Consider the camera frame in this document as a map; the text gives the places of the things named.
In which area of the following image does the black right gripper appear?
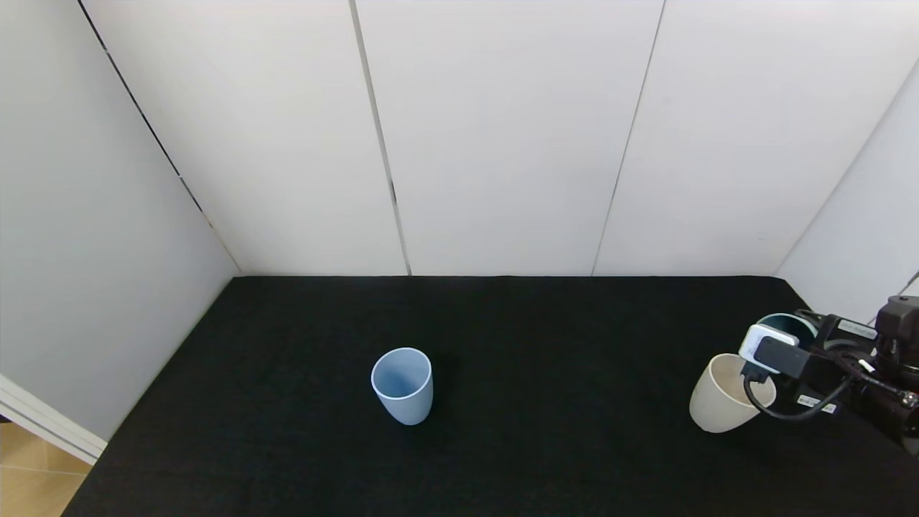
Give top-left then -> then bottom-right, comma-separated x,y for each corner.
757,309 -> 880,415

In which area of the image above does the teal plastic cup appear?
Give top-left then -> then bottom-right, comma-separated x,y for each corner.
755,313 -> 819,353

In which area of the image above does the beige plastic cup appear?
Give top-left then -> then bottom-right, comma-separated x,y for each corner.
689,353 -> 778,434

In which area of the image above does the black table cloth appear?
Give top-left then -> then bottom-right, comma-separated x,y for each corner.
61,276 -> 919,517

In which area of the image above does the light blue plastic cup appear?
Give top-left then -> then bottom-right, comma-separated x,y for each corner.
370,348 -> 434,426

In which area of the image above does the black camera cable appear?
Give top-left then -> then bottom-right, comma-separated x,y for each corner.
742,366 -> 862,421

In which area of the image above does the white wall base trim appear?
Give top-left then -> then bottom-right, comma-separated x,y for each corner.
0,373 -> 108,465

